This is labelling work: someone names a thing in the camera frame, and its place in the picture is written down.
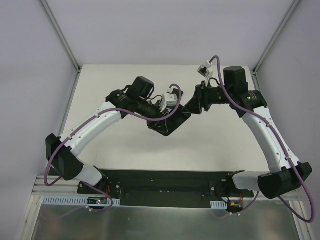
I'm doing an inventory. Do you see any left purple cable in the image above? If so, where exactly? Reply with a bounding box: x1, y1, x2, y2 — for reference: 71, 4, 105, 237
44, 84, 182, 187

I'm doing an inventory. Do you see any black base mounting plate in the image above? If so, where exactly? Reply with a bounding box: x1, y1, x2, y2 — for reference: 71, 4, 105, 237
77, 169, 255, 208

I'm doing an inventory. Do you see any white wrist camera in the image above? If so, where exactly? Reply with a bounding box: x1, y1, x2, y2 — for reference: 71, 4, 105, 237
197, 61, 214, 81
159, 87, 179, 112

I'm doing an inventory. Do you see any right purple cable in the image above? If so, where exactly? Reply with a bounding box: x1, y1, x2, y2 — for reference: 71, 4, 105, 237
206, 55, 316, 223

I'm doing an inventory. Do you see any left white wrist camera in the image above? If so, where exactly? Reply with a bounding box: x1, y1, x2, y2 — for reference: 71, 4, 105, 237
159, 87, 179, 112

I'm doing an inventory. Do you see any purple cable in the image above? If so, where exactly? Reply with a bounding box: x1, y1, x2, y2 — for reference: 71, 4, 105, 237
206, 55, 316, 223
44, 84, 182, 187

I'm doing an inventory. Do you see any phone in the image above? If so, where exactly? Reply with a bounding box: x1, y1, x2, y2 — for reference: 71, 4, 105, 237
161, 104, 192, 131

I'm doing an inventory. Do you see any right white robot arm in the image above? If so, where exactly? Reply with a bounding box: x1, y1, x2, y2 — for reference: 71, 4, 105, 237
184, 63, 312, 199

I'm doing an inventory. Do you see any right white cable duct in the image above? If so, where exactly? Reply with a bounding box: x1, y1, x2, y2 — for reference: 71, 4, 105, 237
210, 201, 228, 210

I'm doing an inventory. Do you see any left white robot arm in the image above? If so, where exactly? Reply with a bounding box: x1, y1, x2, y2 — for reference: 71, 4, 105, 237
44, 76, 183, 187

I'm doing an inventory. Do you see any aluminium frame rail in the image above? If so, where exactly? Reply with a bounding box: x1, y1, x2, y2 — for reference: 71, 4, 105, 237
31, 175, 81, 196

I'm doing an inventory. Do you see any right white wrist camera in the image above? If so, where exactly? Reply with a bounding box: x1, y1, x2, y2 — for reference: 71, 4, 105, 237
197, 61, 214, 81

